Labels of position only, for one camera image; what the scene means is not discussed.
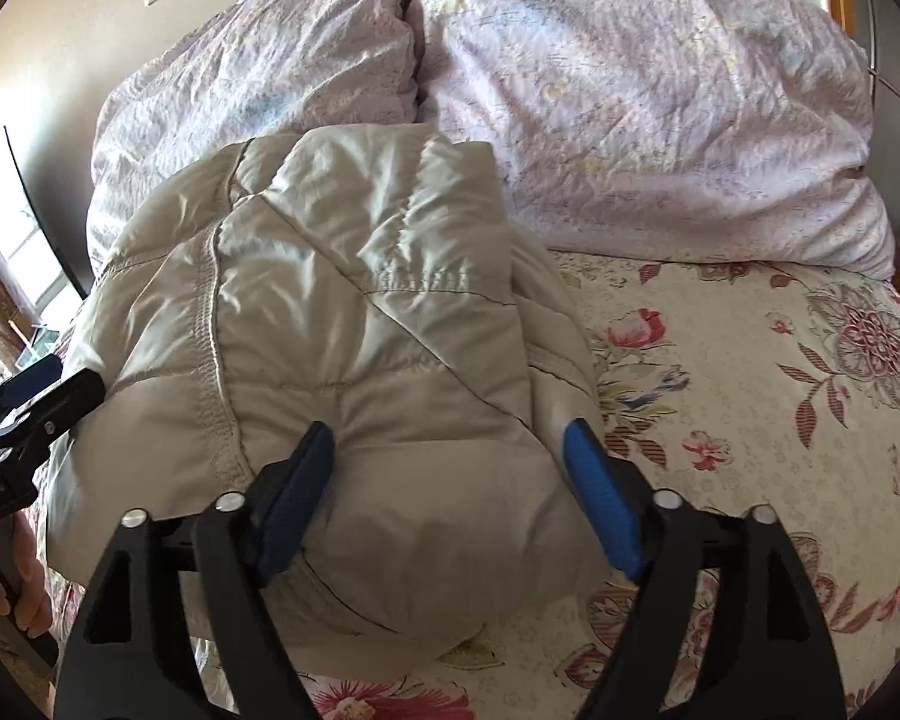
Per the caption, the beige puffer down jacket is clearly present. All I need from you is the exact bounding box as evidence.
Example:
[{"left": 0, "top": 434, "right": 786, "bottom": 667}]
[{"left": 46, "top": 125, "right": 605, "bottom": 650}]

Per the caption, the person's left hand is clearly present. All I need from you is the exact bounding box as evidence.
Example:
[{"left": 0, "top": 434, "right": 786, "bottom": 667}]
[{"left": 0, "top": 512, "right": 53, "bottom": 639}]

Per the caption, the floral quilted bedspread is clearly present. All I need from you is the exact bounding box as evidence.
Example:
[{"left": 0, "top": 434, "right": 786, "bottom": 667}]
[{"left": 28, "top": 247, "right": 900, "bottom": 720}]

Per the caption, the lilac crinkled pillow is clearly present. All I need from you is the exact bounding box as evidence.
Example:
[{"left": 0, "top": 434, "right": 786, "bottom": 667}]
[
  {"left": 406, "top": 0, "right": 894, "bottom": 280},
  {"left": 86, "top": 0, "right": 416, "bottom": 271}
]

